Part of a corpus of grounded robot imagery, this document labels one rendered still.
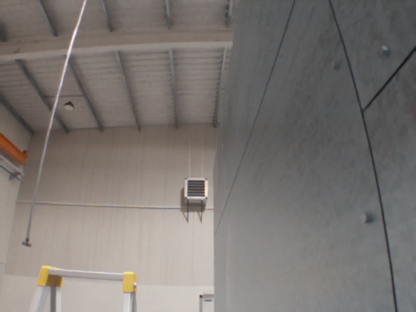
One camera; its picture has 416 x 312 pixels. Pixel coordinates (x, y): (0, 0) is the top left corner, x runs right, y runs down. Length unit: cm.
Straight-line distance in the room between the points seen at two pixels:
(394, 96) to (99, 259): 1083
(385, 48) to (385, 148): 8
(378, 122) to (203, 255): 1034
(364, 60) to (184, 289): 1028
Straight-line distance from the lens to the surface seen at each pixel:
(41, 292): 127
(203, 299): 1046
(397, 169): 25
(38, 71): 1015
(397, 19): 27
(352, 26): 33
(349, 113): 32
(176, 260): 1054
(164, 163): 1138
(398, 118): 25
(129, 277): 122
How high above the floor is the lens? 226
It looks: 24 degrees up
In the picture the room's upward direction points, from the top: straight up
